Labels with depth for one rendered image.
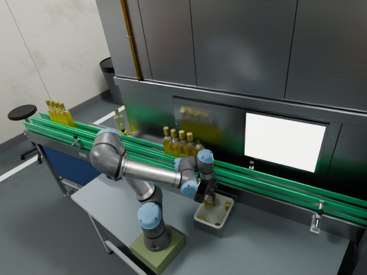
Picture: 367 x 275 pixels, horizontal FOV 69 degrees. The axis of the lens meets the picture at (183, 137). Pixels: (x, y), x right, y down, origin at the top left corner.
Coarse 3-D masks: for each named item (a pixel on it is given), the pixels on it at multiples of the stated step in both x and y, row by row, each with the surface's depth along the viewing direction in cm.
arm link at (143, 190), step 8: (96, 136) 120; (104, 136) 117; (112, 136) 119; (120, 136) 125; (96, 144) 113; (104, 144) 113; (112, 144) 115; (120, 144) 122; (120, 152) 121; (136, 184) 132; (144, 184) 135; (152, 184) 141; (136, 192) 136; (144, 192) 136; (152, 192) 138; (160, 192) 145; (144, 200) 137; (152, 200) 137; (160, 200) 140
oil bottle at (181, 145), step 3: (180, 141) 168; (183, 141) 168; (186, 141) 169; (177, 144) 170; (180, 144) 168; (183, 144) 167; (180, 147) 169; (183, 147) 168; (180, 150) 171; (183, 150) 169; (180, 153) 173; (183, 153) 171; (180, 156) 174; (183, 156) 173; (186, 156) 172
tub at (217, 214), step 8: (216, 200) 165; (224, 200) 162; (232, 200) 158; (200, 208) 157; (216, 208) 163; (224, 208) 163; (200, 216) 158; (208, 216) 159; (216, 216) 159; (224, 216) 158; (208, 224) 147
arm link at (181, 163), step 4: (192, 156) 131; (176, 160) 130; (180, 160) 129; (184, 160) 129; (188, 160) 129; (192, 160) 129; (196, 160) 129; (176, 164) 128; (180, 164) 128; (184, 164) 127; (188, 164) 127; (192, 164) 128; (196, 164) 128; (176, 168) 128; (180, 168) 127; (184, 168) 125; (188, 168) 124; (192, 168) 126; (196, 168) 129
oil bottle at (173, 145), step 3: (177, 138) 172; (171, 141) 170; (174, 141) 170; (177, 141) 170; (171, 144) 171; (174, 144) 170; (171, 147) 173; (174, 147) 172; (177, 147) 172; (171, 150) 175; (174, 150) 173; (177, 150) 173; (171, 153) 177; (174, 153) 175; (177, 153) 174; (174, 156) 177; (177, 156) 175
